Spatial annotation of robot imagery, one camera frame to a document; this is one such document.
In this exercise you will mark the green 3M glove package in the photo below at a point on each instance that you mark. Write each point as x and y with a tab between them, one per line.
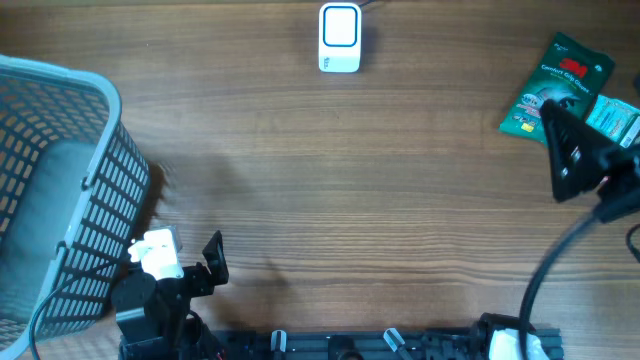
570	74

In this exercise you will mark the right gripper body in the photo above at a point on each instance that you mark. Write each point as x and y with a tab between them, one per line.
624	171

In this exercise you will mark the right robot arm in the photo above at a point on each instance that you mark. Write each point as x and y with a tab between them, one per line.
527	339

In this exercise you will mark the grey plastic mesh basket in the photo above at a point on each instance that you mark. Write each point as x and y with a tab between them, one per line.
73	183

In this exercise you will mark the white wipes packet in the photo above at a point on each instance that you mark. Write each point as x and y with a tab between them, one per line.
616	120

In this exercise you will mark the white barcode scanner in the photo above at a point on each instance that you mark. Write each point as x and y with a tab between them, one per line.
340	37

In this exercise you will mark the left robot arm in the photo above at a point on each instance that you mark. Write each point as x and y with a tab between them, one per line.
153	304

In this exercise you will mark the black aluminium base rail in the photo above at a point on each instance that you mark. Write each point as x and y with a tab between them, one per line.
432	344

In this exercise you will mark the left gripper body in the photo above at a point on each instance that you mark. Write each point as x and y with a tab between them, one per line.
196	281

